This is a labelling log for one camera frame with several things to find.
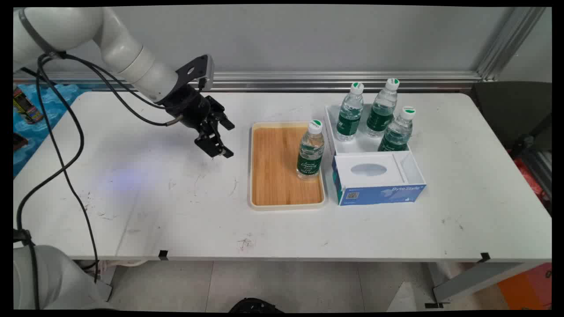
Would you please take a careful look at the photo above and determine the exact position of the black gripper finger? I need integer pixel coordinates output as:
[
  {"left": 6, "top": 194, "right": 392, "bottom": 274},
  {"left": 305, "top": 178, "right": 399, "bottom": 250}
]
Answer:
[
  {"left": 205, "top": 95, "right": 236, "bottom": 131},
  {"left": 194, "top": 118, "right": 234, "bottom": 159}
]

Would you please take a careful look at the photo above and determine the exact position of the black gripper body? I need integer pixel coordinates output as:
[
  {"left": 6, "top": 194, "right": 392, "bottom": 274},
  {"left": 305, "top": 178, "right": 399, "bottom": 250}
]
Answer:
[{"left": 156, "top": 73, "right": 213, "bottom": 129}]

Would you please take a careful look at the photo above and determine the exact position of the green label water bottle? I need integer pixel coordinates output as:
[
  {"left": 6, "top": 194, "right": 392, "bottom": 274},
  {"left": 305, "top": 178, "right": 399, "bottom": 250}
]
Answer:
[
  {"left": 377, "top": 106, "right": 416, "bottom": 153},
  {"left": 296, "top": 119, "right": 326, "bottom": 181},
  {"left": 365, "top": 78, "right": 401, "bottom": 139},
  {"left": 336, "top": 82, "right": 365, "bottom": 143}
]

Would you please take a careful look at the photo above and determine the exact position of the bamboo tray with cream rim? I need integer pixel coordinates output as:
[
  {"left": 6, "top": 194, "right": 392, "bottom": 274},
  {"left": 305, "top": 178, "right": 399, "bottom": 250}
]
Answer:
[{"left": 248, "top": 122, "right": 328, "bottom": 211}]

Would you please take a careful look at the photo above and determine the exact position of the blue patterned cloth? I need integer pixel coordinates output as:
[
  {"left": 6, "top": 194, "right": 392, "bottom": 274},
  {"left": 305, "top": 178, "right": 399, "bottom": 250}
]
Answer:
[{"left": 13, "top": 83, "right": 83, "bottom": 177}]

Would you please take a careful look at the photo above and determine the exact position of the black rounded floor object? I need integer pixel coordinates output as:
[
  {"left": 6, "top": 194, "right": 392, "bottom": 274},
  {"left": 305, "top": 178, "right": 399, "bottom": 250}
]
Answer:
[{"left": 228, "top": 298, "right": 285, "bottom": 313}]

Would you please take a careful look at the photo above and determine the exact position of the white and blue carton box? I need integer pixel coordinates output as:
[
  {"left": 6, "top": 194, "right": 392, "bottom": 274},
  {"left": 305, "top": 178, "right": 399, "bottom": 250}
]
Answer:
[{"left": 325, "top": 103, "right": 427, "bottom": 206}]

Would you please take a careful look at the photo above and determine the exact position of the grey table leg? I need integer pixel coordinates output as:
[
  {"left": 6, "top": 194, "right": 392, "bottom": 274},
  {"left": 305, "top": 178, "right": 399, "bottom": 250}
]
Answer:
[{"left": 425, "top": 262, "right": 531, "bottom": 308}]

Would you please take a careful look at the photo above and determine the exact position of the red patterned bag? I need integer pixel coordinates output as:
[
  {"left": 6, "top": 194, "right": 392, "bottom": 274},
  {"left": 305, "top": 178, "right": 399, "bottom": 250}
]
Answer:
[{"left": 511, "top": 156, "right": 552, "bottom": 214}]

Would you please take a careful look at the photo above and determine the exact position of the orange box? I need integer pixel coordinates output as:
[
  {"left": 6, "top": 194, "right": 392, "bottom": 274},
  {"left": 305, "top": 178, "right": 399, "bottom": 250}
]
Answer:
[{"left": 497, "top": 263, "right": 552, "bottom": 310}]

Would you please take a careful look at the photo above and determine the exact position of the wrist camera on grey bracket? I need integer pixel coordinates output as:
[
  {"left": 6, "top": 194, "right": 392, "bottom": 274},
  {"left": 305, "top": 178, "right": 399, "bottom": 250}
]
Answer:
[{"left": 175, "top": 54, "right": 215, "bottom": 92}]

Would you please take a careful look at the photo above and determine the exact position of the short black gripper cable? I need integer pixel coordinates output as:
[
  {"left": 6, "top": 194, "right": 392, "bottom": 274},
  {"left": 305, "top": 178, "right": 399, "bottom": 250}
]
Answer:
[{"left": 59, "top": 53, "right": 183, "bottom": 127}]

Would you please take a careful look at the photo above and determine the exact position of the horizontal aluminium frame rail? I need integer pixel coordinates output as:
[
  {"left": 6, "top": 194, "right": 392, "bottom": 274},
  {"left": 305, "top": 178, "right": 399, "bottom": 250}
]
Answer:
[{"left": 13, "top": 70, "right": 485, "bottom": 93}]

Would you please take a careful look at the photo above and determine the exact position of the long black robot cable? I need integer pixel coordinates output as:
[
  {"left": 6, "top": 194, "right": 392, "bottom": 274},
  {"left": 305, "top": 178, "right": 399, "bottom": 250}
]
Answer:
[{"left": 16, "top": 52, "right": 100, "bottom": 310}]

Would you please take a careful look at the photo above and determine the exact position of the slanted aluminium frame post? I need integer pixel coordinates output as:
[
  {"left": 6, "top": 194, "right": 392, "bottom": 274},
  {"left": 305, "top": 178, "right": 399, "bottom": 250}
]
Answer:
[{"left": 477, "top": 7, "right": 548, "bottom": 82}]

